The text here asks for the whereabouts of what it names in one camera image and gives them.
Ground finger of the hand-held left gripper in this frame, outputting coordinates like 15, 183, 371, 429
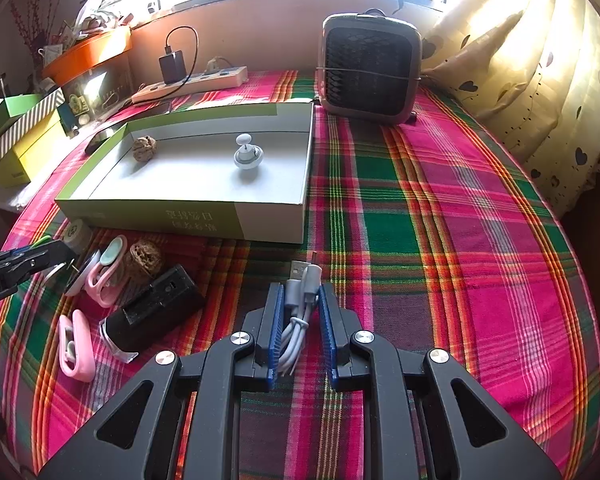
0, 246, 48, 273
0, 240, 77, 288

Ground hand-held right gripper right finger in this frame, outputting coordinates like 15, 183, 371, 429
319, 282, 566, 480

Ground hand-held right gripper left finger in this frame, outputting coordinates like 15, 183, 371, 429
37, 282, 288, 480

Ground white USB cable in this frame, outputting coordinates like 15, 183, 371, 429
278, 260, 323, 376

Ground black and white oval gadget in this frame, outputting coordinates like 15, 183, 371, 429
62, 250, 103, 297

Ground round white cap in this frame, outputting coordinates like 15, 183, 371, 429
62, 219, 95, 253

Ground brown walnut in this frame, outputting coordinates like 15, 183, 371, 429
125, 240, 163, 278
131, 136, 155, 163

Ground pink oval clip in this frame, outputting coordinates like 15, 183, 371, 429
59, 310, 97, 383

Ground black rectangular flashlight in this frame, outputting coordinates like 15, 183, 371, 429
100, 263, 206, 363

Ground green and white cardboard box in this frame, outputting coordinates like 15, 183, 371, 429
54, 101, 315, 246

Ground white knob gadget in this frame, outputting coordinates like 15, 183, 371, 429
233, 132, 267, 171

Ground yellow box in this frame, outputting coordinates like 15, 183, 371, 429
0, 110, 71, 188

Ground black smartphone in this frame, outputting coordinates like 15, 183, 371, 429
84, 102, 173, 157

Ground glass tank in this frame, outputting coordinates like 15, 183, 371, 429
62, 67, 133, 126

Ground orange tray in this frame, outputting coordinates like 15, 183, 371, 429
41, 27, 133, 87

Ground black charger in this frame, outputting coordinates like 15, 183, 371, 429
159, 50, 187, 85

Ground dried red branches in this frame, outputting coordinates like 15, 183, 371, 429
10, 0, 76, 61

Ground white power strip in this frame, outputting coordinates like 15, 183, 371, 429
131, 66, 248, 105

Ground grey desktop heater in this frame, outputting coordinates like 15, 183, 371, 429
316, 12, 425, 126

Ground cream heart print curtain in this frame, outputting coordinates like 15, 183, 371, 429
420, 0, 600, 221

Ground black charger cable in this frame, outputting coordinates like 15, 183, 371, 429
165, 26, 200, 83

